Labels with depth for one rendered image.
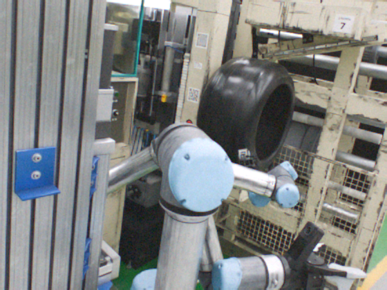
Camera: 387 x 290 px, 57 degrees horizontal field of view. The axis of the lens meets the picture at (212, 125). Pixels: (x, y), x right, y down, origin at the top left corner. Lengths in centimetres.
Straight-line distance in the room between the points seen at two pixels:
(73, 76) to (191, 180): 33
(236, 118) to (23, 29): 103
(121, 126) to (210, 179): 139
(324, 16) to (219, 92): 66
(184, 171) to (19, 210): 37
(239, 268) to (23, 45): 61
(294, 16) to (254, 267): 140
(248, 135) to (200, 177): 98
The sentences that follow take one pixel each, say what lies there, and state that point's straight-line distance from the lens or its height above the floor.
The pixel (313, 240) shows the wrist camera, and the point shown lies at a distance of 90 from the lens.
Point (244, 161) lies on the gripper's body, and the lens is 147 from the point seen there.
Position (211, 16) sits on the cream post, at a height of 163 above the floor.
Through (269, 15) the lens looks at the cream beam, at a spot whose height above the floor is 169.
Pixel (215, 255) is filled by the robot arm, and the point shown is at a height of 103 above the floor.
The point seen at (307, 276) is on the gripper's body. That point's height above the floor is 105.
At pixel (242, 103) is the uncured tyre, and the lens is 155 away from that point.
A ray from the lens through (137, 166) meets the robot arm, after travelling 131.
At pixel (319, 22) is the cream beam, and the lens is 190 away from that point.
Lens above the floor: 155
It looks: 14 degrees down
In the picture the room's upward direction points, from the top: 10 degrees clockwise
